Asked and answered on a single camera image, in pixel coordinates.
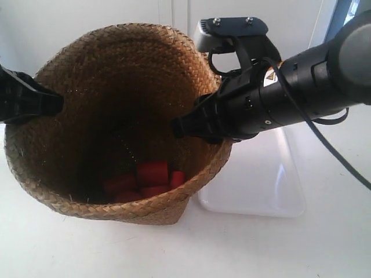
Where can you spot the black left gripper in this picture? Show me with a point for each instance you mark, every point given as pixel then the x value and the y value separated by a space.
pixel 22 96

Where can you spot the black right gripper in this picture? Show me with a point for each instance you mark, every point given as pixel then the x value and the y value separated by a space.
pixel 246 104

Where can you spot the brown woven wicker basket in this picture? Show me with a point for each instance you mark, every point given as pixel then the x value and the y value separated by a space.
pixel 122 85

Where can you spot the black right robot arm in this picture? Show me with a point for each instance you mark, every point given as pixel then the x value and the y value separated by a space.
pixel 322 80

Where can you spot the red cylinder right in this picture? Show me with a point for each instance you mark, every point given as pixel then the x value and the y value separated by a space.
pixel 177 179

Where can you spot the red cylinder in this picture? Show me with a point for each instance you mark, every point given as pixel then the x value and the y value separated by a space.
pixel 153 173
pixel 177 179
pixel 147 192
pixel 126 182

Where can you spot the red cylinder upper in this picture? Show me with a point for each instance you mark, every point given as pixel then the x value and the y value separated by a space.
pixel 153 173

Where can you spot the red cylinder middle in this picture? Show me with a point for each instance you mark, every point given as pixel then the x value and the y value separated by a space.
pixel 147 192

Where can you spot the red cylinder left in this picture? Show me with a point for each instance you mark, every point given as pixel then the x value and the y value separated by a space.
pixel 126 182

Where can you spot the white rectangular plastic tray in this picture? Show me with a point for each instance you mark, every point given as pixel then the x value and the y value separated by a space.
pixel 260 178

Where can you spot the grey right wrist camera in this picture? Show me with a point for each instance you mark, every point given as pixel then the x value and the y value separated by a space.
pixel 217 33

